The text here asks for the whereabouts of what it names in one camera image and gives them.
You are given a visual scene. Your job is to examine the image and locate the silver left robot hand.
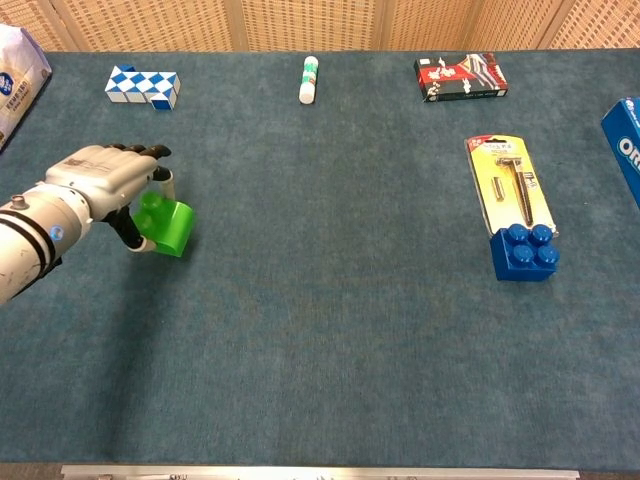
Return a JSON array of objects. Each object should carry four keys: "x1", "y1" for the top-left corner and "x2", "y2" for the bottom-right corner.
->
[{"x1": 44, "y1": 143, "x2": 175, "y2": 252}]

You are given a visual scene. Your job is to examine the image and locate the green toy block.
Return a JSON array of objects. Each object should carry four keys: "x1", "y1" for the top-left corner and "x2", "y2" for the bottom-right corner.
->
[{"x1": 132, "y1": 192, "x2": 196, "y2": 259}]

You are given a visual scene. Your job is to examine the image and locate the blue four-stud building block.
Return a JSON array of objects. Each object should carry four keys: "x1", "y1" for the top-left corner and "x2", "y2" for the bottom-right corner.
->
[{"x1": 489, "y1": 222, "x2": 561, "y2": 283}]

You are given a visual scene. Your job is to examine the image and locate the blue white snake puzzle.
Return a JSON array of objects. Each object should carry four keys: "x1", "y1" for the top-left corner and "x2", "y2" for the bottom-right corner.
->
[{"x1": 104, "y1": 64, "x2": 182, "y2": 112}]

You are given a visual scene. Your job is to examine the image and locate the white green glue stick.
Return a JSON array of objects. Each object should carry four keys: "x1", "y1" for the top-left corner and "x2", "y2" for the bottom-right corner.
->
[{"x1": 298, "y1": 55, "x2": 320, "y2": 106}]

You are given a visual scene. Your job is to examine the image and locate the woven folding screen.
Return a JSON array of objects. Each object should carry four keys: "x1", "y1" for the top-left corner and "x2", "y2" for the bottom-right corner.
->
[{"x1": 0, "y1": 0, "x2": 640, "y2": 53}]

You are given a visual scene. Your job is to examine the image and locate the teal felt table cloth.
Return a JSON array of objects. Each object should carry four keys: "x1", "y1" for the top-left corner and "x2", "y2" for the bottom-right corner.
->
[{"x1": 0, "y1": 48, "x2": 640, "y2": 471}]

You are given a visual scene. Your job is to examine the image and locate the black red printed box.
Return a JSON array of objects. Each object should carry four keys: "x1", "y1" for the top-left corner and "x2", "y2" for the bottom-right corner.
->
[{"x1": 413, "y1": 52, "x2": 511, "y2": 104}]

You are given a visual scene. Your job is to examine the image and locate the yellow razor blister pack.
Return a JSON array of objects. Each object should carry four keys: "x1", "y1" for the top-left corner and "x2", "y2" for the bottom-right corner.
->
[{"x1": 464, "y1": 134, "x2": 560, "y2": 239}]

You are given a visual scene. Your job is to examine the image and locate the blue cookie box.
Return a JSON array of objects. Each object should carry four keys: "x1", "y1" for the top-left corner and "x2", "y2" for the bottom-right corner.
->
[{"x1": 600, "y1": 97, "x2": 640, "y2": 211}]

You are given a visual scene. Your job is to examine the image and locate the aluminium rail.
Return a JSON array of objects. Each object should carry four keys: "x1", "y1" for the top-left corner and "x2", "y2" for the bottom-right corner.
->
[{"x1": 60, "y1": 463, "x2": 581, "y2": 480}]

